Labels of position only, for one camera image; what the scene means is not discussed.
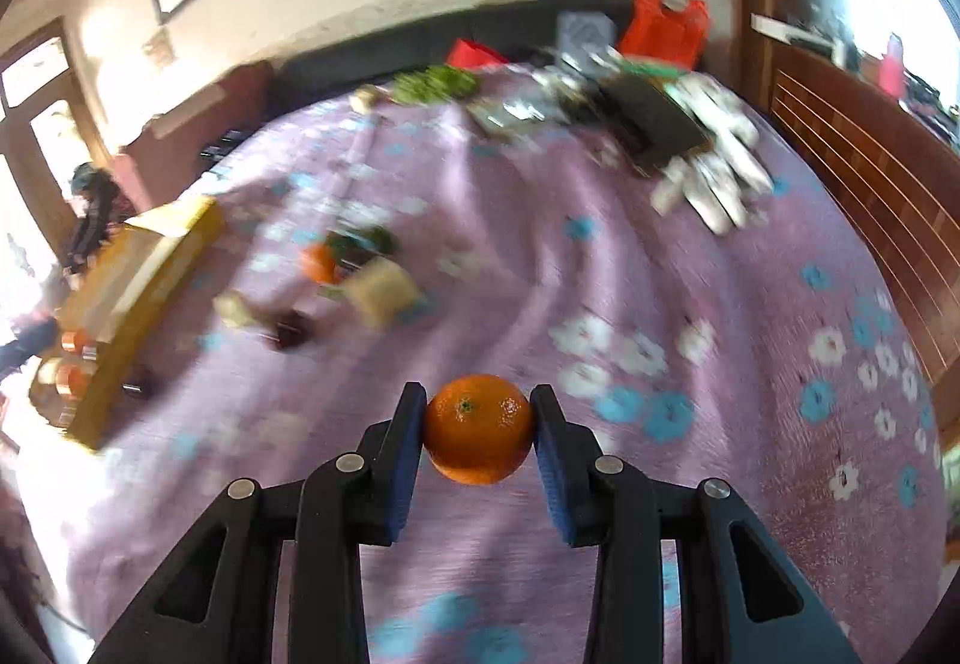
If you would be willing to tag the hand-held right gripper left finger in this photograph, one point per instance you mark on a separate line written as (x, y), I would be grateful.
(403, 461)

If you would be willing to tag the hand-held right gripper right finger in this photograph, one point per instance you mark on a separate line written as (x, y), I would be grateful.
(553, 469)

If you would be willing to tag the orange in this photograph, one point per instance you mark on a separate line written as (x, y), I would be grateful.
(321, 263)
(478, 428)
(73, 340)

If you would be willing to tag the yellow cardboard box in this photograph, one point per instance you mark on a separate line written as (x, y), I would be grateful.
(135, 304)

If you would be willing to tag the floral purple bedsheet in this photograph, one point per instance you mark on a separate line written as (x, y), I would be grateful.
(525, 304)

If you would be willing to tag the beige block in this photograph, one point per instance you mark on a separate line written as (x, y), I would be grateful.
(384, 293)

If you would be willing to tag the dark red fruit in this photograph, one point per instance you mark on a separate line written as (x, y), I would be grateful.
(291, 329)

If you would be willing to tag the green leafy vegetable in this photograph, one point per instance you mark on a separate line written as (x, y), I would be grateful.
(364, 242)

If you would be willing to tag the pale ginger root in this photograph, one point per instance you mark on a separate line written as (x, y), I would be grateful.
(236, 310)

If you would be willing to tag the black flat case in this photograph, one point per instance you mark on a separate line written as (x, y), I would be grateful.
(654, 109)

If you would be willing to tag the green vegetable bunch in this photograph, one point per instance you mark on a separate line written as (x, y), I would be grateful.
(435, 85)

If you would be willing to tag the red box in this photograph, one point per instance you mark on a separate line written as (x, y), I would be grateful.
(474, 54)

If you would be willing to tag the wooden headboard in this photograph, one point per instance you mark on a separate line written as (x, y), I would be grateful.
(870, 184)

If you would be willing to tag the grey patterned box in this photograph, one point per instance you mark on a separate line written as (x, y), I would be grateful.
(586, 31)

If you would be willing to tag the red plastic bag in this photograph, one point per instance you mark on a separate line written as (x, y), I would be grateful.
(664, 27)

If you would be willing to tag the wooden door frame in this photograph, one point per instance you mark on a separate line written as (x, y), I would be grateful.
(45, 109)

